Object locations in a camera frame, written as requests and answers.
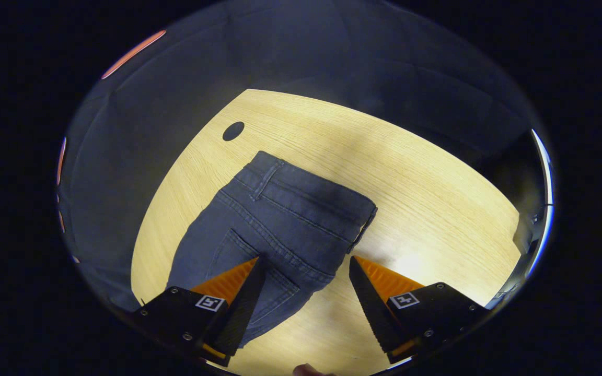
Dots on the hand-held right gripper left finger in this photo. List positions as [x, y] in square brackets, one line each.
[241, 308]

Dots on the dark denim jeans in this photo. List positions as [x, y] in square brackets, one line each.
[280, 219]

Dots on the grey table bracket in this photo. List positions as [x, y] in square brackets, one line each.
[525, 235]

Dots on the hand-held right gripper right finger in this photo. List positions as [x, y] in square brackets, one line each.
[371, 308]

